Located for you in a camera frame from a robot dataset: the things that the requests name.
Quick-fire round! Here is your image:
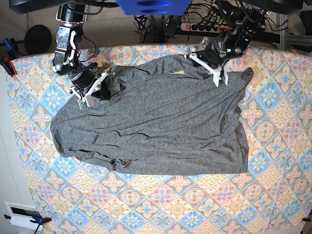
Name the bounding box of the white wall outlet box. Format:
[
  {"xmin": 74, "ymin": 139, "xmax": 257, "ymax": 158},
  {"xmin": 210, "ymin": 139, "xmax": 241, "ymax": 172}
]
[{"xmin": 5, "ymin": 202, "xmax": 41, "ymax": 231}]

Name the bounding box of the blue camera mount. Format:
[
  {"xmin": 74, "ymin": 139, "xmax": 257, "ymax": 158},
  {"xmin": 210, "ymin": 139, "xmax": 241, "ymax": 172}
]
[{"xmin": 116, "ymin": 0, "xmax": 191, "ymax": 16}]

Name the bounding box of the grey t-shirt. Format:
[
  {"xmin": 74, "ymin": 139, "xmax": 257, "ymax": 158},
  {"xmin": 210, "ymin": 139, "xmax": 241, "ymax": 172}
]
[{"xmin": 50, "ymin": 55, "xmax": 254, "ymax": 176}]

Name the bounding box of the red black clamp left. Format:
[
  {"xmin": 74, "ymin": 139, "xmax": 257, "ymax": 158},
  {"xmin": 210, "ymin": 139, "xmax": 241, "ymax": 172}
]
[{"xmin": 0, "ymin": 38, "xmax": 19, "ymax": 77}]

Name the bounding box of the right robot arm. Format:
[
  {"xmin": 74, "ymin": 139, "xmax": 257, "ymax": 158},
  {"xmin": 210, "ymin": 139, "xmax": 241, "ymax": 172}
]
[{"xmin": 52, "ymin": 3, "xmax": 113, "ymax": 109}]

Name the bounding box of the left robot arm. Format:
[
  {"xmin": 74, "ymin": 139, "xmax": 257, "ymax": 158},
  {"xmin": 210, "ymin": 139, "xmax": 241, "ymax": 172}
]
[{"xmin": 185, "ymin": 0, "xmax": 267, "ymax": 87}]

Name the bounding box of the black round stool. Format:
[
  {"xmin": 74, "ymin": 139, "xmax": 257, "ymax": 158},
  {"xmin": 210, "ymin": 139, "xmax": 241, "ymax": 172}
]
[{"xmin": 24, "ymin": 24, "xmax": 52, "ymax": 55}]

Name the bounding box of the patterned tablecloth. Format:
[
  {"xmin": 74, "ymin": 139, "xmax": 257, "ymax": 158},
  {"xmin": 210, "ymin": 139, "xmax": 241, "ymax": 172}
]
[{"xmin": 6, "ymin": 47, "xmax": 312, "ymax": 234}]

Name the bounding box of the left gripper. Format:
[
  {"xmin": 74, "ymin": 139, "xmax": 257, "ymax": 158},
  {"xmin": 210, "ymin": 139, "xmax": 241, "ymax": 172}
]
[{"xmin": 188, "ymin": 39, "xmax": 229, "ymax": 87}]

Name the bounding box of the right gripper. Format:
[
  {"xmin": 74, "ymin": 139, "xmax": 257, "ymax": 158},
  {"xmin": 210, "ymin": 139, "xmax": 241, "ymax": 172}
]
[{"xmin": 68, "ymin": 62, "xmax": 115, "ymax": 109}]

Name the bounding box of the white power strip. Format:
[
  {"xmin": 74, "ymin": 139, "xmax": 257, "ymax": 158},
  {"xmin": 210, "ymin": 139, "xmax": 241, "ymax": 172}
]
[{"xmin": 177, "ymin": 23, "xmax": 233, "ymax": 35}]

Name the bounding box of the blue clamp bottom left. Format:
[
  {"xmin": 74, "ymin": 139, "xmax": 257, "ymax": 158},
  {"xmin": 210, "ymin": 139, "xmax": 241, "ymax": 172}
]
[{"xmin": 4, "ymin": 214, "xmax": 52, "ymax": 226}]

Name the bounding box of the clamp bottom right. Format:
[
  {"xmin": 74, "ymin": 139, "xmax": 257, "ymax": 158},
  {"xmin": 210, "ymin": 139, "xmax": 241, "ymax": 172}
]
[{"xmin": 301, "ymin": 217, "xmax": 311, "ymax": 222}]

